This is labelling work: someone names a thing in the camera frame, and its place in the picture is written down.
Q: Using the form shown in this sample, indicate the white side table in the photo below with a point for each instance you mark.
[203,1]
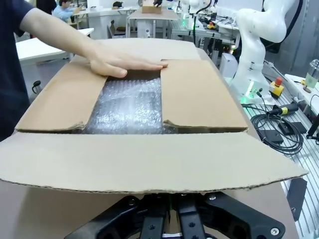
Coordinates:
[45,49]

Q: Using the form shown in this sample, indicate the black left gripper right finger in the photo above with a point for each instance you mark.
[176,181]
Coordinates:
[219,219]

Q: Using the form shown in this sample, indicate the person's left forearm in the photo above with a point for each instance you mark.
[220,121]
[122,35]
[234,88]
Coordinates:
[57,35]

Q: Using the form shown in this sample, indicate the person's left hand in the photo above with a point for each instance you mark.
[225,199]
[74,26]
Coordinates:
[112,62]

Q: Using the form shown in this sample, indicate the aluminium frame workbench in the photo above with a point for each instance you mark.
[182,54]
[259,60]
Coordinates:
[194,30]

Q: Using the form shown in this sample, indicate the yellow emergency stop box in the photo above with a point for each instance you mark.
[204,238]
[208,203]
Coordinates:
[277,88]

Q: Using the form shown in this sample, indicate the clear bubble wrap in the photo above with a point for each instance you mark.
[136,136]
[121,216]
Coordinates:
[129,107]

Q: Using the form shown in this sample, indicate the person in light blue shirt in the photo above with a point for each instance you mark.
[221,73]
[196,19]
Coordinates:
[62,11]

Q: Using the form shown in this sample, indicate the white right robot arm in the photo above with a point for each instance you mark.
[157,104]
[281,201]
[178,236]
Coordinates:
[251,49]

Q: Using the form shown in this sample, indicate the desk with brown top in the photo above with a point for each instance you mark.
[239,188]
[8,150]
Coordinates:
[152,16]

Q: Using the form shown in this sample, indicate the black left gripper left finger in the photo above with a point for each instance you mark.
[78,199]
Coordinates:
[139,219]

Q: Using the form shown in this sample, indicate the person in dark t-shirt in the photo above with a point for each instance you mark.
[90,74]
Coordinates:
[10,62]

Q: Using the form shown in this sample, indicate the clear plastic drink cup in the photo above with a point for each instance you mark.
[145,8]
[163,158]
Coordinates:
[312,74]

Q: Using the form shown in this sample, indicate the white shelf table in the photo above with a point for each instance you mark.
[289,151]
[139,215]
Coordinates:
[296,84]

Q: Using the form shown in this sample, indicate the black flat plate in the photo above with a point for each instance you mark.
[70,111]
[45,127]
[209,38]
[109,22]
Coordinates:
[296,128]
[273,136]

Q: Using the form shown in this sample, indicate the large brown cardboard box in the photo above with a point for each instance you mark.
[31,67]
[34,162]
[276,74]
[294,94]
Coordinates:
[124,159]

